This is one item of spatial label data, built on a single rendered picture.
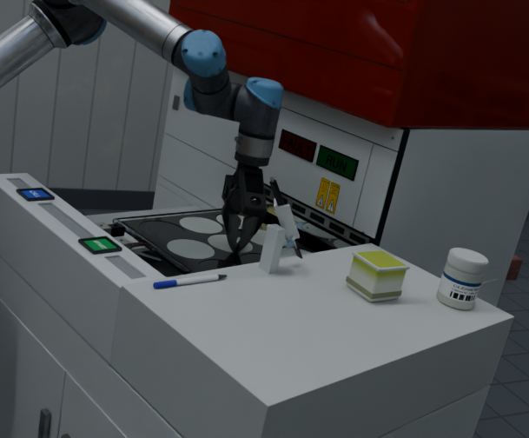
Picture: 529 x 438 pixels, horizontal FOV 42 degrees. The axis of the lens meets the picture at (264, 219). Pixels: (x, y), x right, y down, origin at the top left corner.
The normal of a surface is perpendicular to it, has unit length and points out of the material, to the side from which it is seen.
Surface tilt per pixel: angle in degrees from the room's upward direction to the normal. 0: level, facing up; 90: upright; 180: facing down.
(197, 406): 90
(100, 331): 90
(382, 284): 90
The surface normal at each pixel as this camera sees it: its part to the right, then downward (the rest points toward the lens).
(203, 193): -0.73, 0.08
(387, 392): 0.65, 0.36
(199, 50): -0.06, -0.35
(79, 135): 0.44, 0.37
